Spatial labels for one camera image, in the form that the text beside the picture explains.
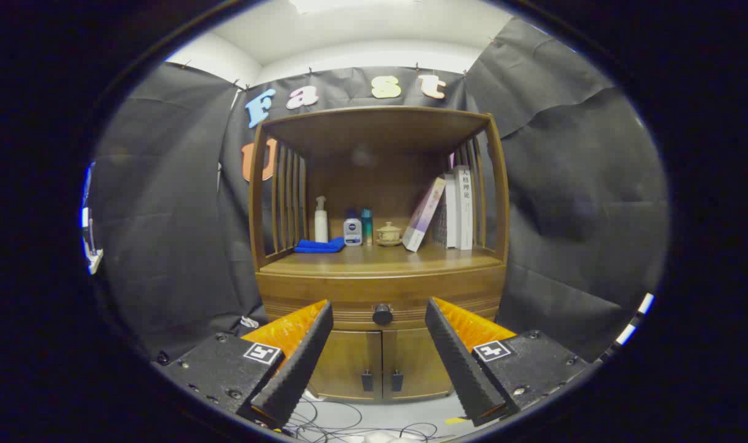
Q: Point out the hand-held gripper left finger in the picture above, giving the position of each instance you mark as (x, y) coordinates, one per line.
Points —
(300, 363)

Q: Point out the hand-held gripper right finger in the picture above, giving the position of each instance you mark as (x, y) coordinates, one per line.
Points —
(460, 363)

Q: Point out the black round drawer knob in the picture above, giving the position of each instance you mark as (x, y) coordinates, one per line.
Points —
(383, 315)

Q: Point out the wooden drawer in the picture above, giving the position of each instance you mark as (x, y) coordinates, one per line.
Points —
(361, 286)

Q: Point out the wooden cabinet door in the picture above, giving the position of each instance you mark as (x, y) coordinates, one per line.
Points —
(349, 363)
(410, 363)

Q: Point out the wooden countertop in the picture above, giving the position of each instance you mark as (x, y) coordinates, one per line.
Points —
(374, 258)

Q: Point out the wooden cabinet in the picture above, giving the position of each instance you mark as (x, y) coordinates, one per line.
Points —
(380, 132)

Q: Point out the yellow tape piece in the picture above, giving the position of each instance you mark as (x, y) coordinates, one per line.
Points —
(455, 421)

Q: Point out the white object on floor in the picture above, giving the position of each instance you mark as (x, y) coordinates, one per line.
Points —
(380, 438)

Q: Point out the blue folded cloth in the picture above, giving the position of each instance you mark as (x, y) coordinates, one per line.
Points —
(318, 246)

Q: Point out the white pump bottle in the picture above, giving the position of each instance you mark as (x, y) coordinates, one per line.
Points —
(321, 227)

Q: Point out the white lotion bottle blue cap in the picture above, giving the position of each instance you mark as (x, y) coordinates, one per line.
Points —
(353, 232)

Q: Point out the beige lidded tea cup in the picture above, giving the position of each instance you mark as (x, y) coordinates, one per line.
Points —
(388, 234)

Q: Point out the white book printed spine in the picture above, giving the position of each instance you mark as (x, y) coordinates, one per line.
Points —
(465, 215)

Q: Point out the white book patterned cover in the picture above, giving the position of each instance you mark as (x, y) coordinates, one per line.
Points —
(450, 215)

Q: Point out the teal bottle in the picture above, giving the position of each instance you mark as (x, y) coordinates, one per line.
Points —
(367, 227)

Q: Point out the purple book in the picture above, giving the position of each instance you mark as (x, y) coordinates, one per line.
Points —
(424, 212)

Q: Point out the black and white striped board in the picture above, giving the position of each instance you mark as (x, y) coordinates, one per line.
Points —
(646, 303)

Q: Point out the white and blue stand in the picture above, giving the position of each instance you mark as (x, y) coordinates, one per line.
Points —
(93, 258)

